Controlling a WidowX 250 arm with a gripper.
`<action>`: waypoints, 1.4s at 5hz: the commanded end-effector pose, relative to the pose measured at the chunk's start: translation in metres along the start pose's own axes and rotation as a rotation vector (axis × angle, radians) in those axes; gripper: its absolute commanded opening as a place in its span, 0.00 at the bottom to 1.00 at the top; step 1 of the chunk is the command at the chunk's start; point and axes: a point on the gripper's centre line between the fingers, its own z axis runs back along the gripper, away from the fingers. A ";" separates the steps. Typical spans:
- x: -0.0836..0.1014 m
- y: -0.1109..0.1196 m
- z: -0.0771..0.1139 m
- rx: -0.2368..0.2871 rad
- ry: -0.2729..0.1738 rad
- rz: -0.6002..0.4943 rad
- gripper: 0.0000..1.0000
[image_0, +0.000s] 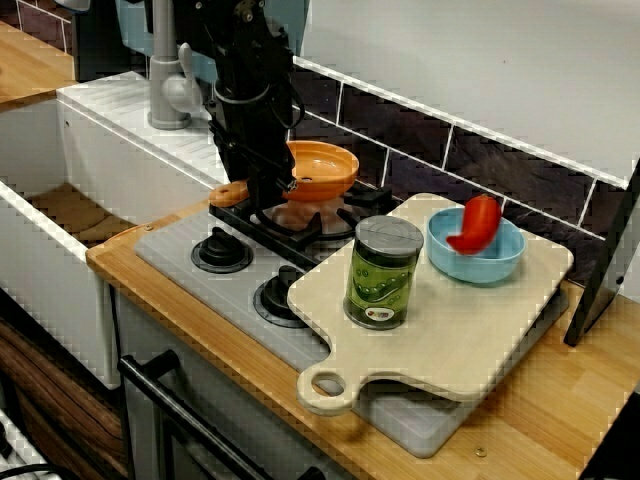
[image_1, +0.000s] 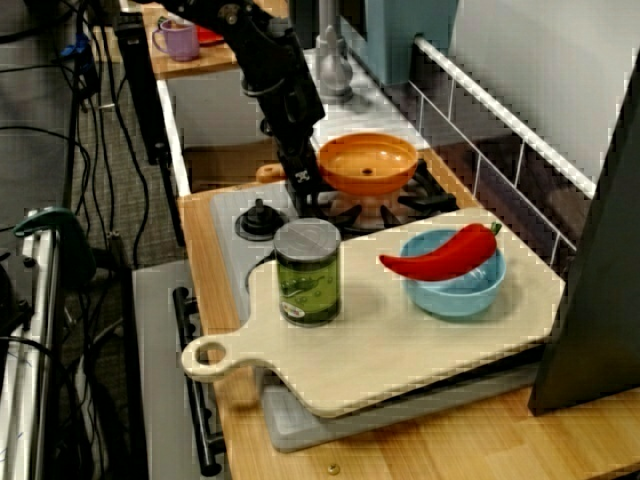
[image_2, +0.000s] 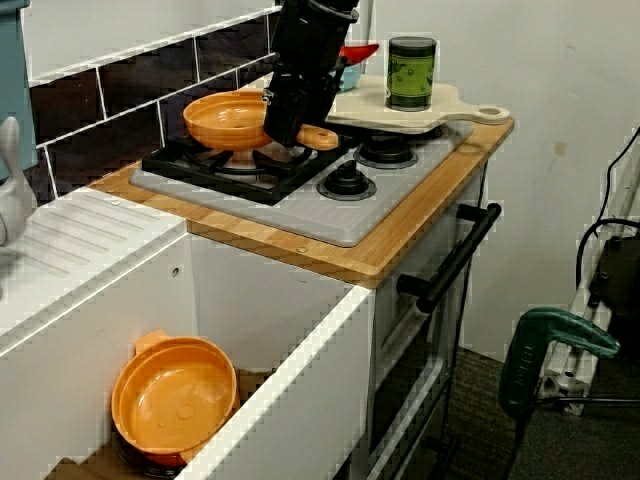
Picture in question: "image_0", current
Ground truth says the orange toy frying pan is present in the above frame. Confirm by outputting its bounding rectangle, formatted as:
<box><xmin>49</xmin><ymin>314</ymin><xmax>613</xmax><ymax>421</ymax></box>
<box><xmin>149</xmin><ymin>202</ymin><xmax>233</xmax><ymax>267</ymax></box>
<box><xmin>208</xmin><ymin>140</ymin><xmax>360</xmax><ymax>207</ymax></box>

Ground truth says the black oven door handle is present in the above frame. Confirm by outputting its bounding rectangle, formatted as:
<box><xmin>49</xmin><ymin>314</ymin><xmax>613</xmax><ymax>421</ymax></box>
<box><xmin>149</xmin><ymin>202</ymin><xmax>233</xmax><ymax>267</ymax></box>
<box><xmin>117</xmin><ymin>349</ymin><xmax>326</xmax><ymax>480</ymax></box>

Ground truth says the light blue plastic bowl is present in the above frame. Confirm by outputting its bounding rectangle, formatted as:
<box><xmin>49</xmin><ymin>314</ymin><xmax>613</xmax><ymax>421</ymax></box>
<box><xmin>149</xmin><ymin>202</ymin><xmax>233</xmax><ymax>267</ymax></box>
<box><xmin>425</xmin><ymin>207</ymin><xmax>525</xmax><ymax>286</ymax></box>

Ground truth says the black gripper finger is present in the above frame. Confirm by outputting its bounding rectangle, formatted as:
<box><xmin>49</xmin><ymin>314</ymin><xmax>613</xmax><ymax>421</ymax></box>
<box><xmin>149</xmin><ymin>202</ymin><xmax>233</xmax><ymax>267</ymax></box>
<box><xmin>272</xmin><ymin>172</ymin><xmax>300</xmax><ymax>194</ymax></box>
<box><xmin>248</xmin><ymin>174</ymin><xmax>279</xmax><ymax>209</ymax></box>

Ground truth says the red toy pepper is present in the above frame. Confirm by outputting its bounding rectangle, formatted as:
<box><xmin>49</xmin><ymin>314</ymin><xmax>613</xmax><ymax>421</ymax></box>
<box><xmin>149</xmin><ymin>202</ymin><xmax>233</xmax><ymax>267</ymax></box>
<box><xmin>445</xmin><ymin>193</ymin><xmax>503</xmax><ymax>256</ymax></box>

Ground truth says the grey toy faucet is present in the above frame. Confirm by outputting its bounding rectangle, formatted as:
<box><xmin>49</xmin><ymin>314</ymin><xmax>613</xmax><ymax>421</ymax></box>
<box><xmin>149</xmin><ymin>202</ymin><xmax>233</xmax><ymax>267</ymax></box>
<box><xmin>147</xmin><ymin>0</ymin><xmax>204</xmax><ymax>130</ymax></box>

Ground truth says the teal box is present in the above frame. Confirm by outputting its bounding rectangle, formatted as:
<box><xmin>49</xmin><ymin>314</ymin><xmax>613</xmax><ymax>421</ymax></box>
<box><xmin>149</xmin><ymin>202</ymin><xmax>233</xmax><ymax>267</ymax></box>
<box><xmin>115</xmin><ymin>0</ymin><xmax>309</xmax><ymax>100</ymax></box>

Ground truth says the white toy sink unit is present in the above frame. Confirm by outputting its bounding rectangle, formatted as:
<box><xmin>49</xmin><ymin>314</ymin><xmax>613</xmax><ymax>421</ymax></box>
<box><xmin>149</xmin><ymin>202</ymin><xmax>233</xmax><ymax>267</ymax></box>
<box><xmin>0</xmin><ymin>70</ymin><xmax>309</xmax><ymax>391</ymax></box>

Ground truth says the black burner grate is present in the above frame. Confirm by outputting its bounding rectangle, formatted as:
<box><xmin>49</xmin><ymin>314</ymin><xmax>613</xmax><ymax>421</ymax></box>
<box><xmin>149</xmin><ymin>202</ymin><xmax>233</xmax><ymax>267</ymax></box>
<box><xmin>208</xmin><ymin>182</ymin><xmax>396</xmax><ymax>269</ymax></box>

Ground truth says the black angled bar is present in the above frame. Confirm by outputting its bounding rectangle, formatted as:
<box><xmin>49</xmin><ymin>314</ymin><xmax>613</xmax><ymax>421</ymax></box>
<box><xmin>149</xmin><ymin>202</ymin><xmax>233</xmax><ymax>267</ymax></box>
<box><xmin>577</xmin><ymin>394</ymin><xmax>640</xmax><ymax>480</ymax></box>

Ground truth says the grey toy oven front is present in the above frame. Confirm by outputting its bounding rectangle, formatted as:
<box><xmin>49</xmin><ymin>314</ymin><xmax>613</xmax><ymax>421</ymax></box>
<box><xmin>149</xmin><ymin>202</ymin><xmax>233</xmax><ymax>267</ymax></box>
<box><xmin>107</xmin><ymin>294</ymin><xmax>351</xmax><ymax>480</ymax></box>

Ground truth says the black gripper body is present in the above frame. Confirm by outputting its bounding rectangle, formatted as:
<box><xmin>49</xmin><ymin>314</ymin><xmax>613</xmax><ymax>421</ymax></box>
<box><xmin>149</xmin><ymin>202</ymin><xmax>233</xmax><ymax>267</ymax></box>
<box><xmin>207</xmin><ymin>84</ymin><xmax>297</xmax><ymax>181</ymax></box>

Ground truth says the dark tile backsplash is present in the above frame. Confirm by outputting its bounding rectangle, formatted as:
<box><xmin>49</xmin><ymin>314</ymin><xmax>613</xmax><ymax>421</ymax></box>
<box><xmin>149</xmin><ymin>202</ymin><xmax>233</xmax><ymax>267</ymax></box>
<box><xmin>14</xmin><ymin>0</ymin><xmax>631</xmax><ymax>296</ymax></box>

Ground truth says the grey toy stove top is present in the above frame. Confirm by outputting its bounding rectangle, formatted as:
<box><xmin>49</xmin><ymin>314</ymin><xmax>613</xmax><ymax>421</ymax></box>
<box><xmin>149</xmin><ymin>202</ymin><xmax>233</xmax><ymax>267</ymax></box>
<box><xmin>134</xmin><ymin>192</ymin><xmax>571</xmax><ymax>459</ymax></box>

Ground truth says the pale wooden cutting board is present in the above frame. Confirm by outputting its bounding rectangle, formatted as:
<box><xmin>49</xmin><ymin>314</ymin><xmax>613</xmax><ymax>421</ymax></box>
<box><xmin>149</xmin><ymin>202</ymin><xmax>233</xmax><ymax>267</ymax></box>
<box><xmin>295</xmin><ymin>192</ymin><xmax>575</xmax><ymax>417</ymax></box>

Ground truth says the green toy pea can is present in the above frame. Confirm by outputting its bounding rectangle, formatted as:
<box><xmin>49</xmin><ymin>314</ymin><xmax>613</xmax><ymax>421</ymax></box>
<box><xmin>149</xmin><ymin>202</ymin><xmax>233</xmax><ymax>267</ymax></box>
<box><xmin>342</xmin><ymin>215</ymin><xmax>425</xmax><ymax>331</ymax></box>

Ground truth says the black stove knob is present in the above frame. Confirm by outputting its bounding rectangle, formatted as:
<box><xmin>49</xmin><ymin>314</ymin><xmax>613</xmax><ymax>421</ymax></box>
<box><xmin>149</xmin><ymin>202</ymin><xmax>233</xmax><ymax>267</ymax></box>
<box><xmin>252</xmin><ymin>264</ymin><xmax>311</xmax><ymax>329</ymax></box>
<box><xmin>190</xmin><ymin>227</ymin><xmax>254</xmax><ymax>274</ymax></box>

